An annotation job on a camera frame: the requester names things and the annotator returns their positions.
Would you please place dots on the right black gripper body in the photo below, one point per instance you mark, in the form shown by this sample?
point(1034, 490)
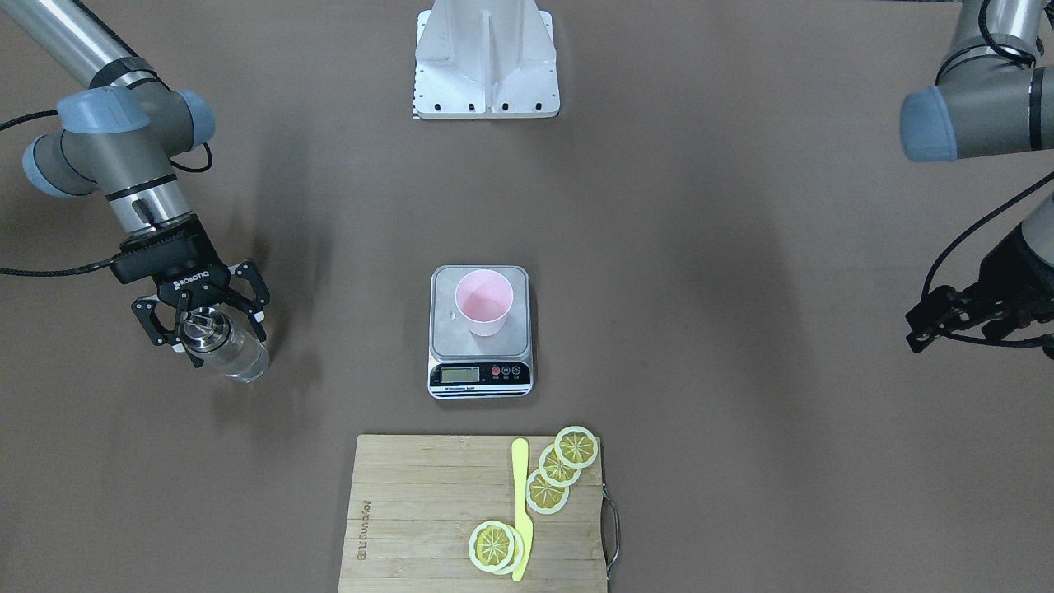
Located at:
point(200, 291)

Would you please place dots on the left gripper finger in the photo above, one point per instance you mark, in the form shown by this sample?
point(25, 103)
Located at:
point(1000, 329)
point(943, 313)

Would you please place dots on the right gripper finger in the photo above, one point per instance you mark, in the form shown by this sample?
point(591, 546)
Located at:
point(146, 312)
point(248, 293)

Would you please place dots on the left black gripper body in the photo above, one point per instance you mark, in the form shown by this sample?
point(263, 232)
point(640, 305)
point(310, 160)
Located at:
point(1019, 290)

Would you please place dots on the glass sauce bottle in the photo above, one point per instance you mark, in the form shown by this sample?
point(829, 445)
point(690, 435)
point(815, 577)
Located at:
point(215, 339)

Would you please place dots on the pink plastic cup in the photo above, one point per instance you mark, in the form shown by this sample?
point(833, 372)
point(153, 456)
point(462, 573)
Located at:
point(484, 298)

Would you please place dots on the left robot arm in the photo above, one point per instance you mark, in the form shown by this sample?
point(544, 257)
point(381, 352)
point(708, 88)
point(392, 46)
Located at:
point(991, 96)

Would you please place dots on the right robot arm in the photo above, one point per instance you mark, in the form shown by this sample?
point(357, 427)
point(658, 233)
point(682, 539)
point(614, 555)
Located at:
point(119, 136)

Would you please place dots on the digital kitchen scale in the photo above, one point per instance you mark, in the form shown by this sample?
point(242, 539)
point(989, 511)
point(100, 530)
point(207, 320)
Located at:
point(464, 366)

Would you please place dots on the bamboo cutting board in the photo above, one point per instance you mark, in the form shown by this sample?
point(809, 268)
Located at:
point(416, 499)

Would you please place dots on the yellow plastic knife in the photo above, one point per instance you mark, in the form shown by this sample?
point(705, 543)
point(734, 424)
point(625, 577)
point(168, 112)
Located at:
point(520, 454)

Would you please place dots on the lemon slice far end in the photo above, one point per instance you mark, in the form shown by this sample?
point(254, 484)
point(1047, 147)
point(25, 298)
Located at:
point(576, 447)

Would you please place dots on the lemon slice under knife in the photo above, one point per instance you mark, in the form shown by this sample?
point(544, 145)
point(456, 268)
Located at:
point(517, 555)

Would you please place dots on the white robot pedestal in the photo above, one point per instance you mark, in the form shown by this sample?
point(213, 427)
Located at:
point(485, 60)

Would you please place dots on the lemon slice near handle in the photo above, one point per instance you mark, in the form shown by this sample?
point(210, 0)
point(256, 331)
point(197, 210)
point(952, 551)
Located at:
point(490, 546)

